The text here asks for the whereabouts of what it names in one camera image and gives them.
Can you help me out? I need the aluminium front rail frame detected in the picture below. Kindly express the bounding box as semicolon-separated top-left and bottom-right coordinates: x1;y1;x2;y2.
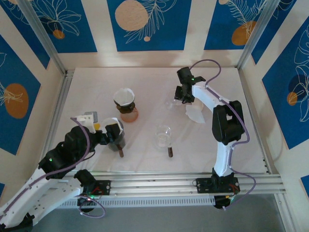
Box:
60;170;287;196

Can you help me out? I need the clear glass carafe wooden handle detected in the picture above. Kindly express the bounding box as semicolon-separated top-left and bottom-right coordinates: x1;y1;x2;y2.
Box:
155;124;174;158

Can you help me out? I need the aluminium table side rail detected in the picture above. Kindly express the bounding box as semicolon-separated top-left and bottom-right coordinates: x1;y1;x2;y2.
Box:
40;70;74;167
238;67;275;174

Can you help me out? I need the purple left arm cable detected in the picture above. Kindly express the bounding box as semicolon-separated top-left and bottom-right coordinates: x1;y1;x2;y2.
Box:
0;117;91;216

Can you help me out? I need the white paper coffee filter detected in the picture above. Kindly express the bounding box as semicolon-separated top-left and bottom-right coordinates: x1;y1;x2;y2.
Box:
113;88;136;107
100;117;121;134

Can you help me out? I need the black controller box green light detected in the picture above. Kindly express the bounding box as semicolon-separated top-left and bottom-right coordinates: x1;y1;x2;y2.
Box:
213;194;242;210
77;192;100;213

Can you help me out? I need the aluminium frame post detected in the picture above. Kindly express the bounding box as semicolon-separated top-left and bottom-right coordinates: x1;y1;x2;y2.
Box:
236;0;275;71
18;0;68;75

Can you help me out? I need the coffee filter pack orange label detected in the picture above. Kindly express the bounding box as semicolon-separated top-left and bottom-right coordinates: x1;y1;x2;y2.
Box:
184;99;206;124

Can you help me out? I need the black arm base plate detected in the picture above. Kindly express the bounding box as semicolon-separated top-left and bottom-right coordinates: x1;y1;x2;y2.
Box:
196;177;240;194
90;179;112;196

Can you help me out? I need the orange glass cup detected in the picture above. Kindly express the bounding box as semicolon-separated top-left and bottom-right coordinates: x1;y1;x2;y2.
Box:
120;107;140;123

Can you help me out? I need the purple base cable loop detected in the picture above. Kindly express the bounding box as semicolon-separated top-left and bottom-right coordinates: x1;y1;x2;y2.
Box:
78;195;106;218

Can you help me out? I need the white slotted cable duct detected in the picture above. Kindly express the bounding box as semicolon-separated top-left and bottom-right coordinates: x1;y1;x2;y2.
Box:
57;195;216;209

